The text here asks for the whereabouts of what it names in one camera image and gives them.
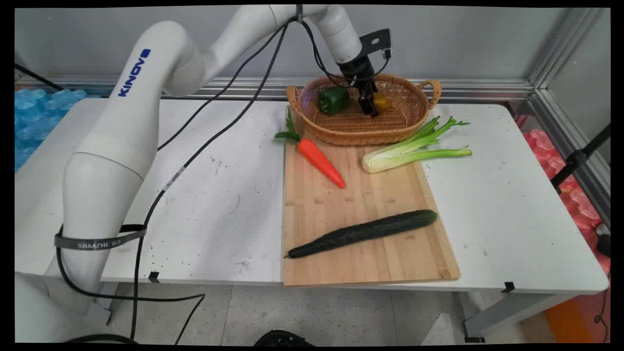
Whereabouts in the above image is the blue bubble wrap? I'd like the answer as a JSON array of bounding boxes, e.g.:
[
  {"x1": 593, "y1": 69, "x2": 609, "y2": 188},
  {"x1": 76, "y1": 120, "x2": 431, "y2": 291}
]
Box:
[{"x1": 15, "y1": 88, "x2": 89, "y2": 172}]

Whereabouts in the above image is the green bell pepper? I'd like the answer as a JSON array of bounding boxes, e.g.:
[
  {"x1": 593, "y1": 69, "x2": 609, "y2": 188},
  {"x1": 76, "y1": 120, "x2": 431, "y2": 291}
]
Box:
[{"x1": 318, "y1": 86, "x2": 351, "y2": 116}]

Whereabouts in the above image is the black tripod stand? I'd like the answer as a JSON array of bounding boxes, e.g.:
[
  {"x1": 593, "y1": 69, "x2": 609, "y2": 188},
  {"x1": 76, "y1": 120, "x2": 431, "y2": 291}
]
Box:
[{"x1": 550, "y1": 124, "x2": 611, "y2": 195}]

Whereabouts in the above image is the white table leg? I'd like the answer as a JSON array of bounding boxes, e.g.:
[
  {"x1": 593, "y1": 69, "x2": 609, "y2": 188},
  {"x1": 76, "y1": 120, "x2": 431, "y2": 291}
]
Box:
[{"x1": 462, "y1": 292, "x2": 582, "y2": 343}]

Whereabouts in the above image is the black power adapter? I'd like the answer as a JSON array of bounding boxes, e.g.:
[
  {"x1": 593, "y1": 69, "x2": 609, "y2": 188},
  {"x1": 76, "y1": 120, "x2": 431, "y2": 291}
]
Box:
[{"x1": 594, "y1": 222, "x2": 611, "y2": 259}]

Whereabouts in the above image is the pink bubble wrap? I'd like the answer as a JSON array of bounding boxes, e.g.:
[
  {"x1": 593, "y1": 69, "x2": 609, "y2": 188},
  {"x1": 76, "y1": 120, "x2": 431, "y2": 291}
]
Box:
[{"x1": 522, "y1": 128, "x2": 611, "y2": 276}]

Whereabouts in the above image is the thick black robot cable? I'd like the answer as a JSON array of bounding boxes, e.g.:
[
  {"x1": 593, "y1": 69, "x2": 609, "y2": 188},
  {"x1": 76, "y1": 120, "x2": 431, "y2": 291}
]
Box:
[{"x1": 129, "y1": 18, "x2": 299, "y2": 340}]

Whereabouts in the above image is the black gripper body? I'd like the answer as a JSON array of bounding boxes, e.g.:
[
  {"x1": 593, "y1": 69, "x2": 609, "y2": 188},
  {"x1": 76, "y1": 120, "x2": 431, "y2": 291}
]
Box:
[{"x1": 337, "y1": 55, "x2": 379, "y2": 92}]

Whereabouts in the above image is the woven wicker basket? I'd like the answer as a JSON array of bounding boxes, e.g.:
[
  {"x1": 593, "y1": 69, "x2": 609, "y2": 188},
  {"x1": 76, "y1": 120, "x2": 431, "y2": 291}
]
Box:
[{"x1": 286, "y1": 73, "x2": 442, "y2": 146}]

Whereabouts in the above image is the black round floor object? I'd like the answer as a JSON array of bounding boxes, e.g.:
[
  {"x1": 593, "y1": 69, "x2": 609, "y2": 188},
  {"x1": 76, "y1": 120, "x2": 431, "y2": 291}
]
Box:
[{"x1": 253, "y1": 330, "x2": 315, "y2": 347}]

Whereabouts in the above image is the dark green cucumber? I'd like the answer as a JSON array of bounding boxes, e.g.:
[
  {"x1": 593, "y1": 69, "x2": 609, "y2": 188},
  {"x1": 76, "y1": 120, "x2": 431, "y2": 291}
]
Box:
[{"x1": 284, "y1": 210, "x2": 438, "y2": 259}]

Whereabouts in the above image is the horizontal aluminium frame rail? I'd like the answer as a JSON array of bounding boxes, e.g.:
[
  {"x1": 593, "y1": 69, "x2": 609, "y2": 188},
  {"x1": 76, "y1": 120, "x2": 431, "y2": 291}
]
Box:
[{"x1": 15, "y1": 75, "x2": 535, "y2": 102}]

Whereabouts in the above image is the black floor cable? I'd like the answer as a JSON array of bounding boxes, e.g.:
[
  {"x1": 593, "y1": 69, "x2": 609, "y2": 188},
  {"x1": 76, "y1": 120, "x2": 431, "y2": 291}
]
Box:
[{"x1": 55, "y1": 225, "x2": 206, "y2": 344}]

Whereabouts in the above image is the orange toy carrot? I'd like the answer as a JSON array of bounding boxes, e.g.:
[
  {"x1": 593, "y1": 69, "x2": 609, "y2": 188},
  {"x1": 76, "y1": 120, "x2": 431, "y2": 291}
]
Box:
[{"x1": 274, "y1": 108, "x2": 346, "y2": 189}]

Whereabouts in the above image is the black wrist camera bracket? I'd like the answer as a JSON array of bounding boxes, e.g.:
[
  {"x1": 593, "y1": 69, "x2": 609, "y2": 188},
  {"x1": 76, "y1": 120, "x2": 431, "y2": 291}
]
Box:
[{"x1": 359, "y1": 29, "x2": 393, "y2": 62}]

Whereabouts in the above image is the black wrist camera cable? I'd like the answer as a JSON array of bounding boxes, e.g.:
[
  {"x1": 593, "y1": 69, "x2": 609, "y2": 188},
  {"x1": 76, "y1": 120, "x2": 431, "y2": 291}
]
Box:
[{"x1": 298, "y1": 19, "x2": 393, "y2": 88}]

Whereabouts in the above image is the orange floor mat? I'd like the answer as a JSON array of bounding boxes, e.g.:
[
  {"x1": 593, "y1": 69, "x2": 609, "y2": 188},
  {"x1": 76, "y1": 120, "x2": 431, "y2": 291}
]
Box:
[{"x1": 543, "y1": 296, "x2": 611, "y2": 344}]

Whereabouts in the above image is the sloping aluminium frame rail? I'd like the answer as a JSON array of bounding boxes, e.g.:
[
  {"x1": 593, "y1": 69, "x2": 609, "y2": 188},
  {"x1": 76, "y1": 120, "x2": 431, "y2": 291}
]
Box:
[{"x1": 528, "y1": 88, "x2": 611, "y2": 231}]

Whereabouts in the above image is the grey velcro cable strap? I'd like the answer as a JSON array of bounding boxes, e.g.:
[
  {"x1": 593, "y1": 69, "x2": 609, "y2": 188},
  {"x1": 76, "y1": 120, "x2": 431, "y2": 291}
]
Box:
[{"x1": 54, "y1": 224, "x2": 148, "y2": 252}]

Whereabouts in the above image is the bamboo cutting board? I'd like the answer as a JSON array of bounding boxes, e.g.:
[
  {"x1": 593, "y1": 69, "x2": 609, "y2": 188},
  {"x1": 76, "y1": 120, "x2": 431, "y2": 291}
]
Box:
[{"x1": 281, "y1": 105, "x2": 461, "y2": 287}]

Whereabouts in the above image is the green celery stalk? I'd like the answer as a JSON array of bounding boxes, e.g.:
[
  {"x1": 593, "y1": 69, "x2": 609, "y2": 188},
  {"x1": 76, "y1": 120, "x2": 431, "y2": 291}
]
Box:
[{"x1": 362, "y1": 116, "x2": 472, "y2": 174}]

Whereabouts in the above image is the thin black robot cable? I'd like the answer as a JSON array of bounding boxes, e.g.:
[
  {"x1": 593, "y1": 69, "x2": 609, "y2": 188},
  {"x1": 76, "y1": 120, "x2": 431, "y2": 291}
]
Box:
[{"x1": 157, "y1": 23, "x2": 292, "y2": 152}]

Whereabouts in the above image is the thin black rod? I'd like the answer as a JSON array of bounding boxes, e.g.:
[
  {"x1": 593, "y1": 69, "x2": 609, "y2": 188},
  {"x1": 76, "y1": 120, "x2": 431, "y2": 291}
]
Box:
[{"x1": 15, "y1": 62, "x2": 65, "y2": 92}]

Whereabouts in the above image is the upright aluminium frame post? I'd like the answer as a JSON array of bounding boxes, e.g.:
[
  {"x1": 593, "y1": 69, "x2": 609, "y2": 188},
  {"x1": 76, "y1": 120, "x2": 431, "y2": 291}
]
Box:
[{"x1": 528, "y1": 7, "x2": 604, "y2": 89}]

